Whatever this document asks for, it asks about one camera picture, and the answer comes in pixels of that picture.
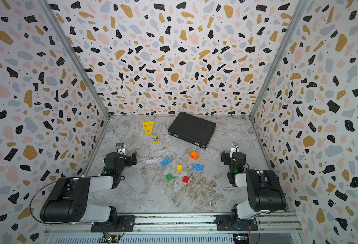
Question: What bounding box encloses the blue lego brick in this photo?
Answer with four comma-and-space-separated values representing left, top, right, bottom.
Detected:
160, 157, 171, 167
192, 164, 204, 172

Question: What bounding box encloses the orange rounded lego piece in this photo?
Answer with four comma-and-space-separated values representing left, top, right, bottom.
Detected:
189, 151, 199, 161

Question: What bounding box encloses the red lego brick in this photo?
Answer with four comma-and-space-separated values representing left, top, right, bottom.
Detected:
183, 176, 190, 184

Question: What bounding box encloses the green lego brick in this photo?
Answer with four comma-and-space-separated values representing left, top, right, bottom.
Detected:
166, 174, 173, 181

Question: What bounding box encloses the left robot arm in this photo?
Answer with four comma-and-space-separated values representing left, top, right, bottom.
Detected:
29, 151, 137, 226

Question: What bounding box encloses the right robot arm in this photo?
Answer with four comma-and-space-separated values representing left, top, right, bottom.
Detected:
221, 148, 287, 224

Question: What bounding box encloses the small yellow round toy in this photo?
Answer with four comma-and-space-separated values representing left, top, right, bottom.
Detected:
152, 136, 160, 143

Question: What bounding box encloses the black carrying case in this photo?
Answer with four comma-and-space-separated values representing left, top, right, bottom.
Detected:
168, 112, 217, 148

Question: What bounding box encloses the yellow triangular plastic piece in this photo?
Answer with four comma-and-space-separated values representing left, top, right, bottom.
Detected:
142, 121, 154, 135

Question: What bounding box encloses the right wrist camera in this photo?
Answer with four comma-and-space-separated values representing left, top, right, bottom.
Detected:
231, 142, 240, 154

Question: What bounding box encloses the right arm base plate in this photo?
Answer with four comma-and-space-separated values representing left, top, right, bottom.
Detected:
215, 215, 258, 231

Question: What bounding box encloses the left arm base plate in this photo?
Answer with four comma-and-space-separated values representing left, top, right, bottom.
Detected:
90, 215, 136, 233

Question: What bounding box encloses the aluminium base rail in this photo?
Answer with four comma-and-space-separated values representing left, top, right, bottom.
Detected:
43, 212, 305, 244

